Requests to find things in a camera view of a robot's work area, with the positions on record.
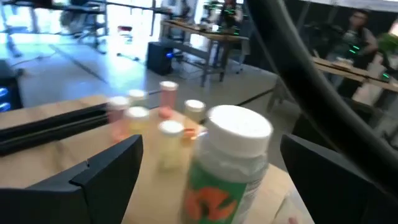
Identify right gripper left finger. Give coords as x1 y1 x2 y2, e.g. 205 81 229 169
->
0 134 144 224

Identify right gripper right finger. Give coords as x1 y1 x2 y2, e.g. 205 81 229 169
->
279 134 398 224

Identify pink translucent pill bottle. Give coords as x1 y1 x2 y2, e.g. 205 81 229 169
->
107 96 131 142
158 80 180 119

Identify yellow translucent pill bottle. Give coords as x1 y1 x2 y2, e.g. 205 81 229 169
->
183 99 206 125
157 120 185 172
126 106 150 138

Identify large bottle green orange label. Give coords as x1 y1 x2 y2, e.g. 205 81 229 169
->
180 105 274 224

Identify clear vial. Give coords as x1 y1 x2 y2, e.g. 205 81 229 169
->
127 89 149 108

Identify background wooden desk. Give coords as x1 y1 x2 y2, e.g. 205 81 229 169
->
160 19 251 88
312 55 398 94

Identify black device blue light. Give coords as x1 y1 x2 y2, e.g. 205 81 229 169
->
0 58 24 113

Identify black computer tower blue light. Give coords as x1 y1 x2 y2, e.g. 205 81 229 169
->
146 41 175 77

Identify person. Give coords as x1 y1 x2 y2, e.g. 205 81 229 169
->
326 8 379 97
217 0 245 32

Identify small background potted plant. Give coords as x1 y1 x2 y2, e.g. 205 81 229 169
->
377 29 398 71

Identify wooden shelf black metal frame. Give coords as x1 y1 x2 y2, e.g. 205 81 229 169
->
0 107 315 224

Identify black aluminium frame rails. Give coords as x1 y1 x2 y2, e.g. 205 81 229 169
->
0 104 109 156

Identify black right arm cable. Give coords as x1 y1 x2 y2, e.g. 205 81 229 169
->
244 0 398 200

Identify black background table frame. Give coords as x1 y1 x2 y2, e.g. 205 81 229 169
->
0 0 109 57

